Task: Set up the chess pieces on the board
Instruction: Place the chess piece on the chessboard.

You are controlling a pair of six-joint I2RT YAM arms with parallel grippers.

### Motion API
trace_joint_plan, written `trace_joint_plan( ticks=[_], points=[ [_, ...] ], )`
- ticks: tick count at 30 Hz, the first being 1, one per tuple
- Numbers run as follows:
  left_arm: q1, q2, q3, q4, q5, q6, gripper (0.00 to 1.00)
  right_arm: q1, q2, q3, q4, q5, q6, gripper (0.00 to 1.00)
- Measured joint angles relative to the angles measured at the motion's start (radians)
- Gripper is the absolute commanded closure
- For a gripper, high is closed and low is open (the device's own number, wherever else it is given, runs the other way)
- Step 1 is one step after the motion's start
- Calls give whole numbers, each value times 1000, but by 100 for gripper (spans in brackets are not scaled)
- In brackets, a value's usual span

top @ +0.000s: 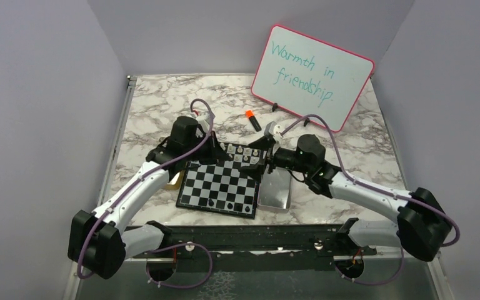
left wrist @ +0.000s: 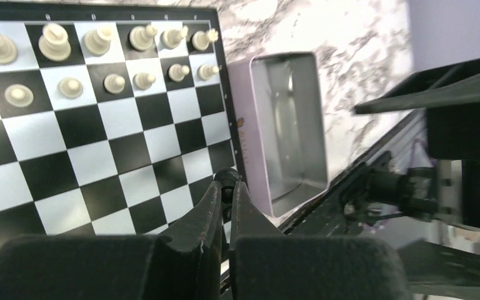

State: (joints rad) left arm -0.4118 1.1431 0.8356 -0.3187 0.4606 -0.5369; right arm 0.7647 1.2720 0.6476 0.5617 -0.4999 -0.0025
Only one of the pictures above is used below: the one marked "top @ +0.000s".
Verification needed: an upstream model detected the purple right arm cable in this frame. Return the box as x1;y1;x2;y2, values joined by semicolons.
279;114;461;286

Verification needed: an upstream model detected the pink framed whiteboard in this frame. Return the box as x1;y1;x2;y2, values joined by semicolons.
251;25;375;133

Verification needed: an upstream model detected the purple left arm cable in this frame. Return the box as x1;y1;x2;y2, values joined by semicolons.
76;99;216;289

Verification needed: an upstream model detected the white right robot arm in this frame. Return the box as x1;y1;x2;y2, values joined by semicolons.
240;134;459;262

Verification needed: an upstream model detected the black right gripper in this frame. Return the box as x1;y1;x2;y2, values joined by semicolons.
239;135;311;182

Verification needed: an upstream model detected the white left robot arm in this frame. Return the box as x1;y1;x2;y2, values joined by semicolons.
67;113;229;279

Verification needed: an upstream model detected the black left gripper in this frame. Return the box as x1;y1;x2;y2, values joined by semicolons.
184;130;230;164

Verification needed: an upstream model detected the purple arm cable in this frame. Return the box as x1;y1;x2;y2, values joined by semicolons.
279;114;461;286
76;99;216;289

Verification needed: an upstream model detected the aluminium side rail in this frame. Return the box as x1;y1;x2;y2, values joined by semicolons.
97;75;138;206

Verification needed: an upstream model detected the gold tin box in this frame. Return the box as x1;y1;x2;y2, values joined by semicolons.
164;171;184;191

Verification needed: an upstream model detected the silver tin lid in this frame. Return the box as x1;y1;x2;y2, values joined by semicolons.
257;168;293;213

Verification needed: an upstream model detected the black mounting base rail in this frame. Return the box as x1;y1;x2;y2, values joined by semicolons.
137;221;376;273

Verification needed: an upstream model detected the orange black highlighter marker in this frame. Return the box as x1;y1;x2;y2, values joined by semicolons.
245;110;262;132

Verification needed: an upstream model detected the black white chess board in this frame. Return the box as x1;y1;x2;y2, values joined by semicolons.
176;142;266;219

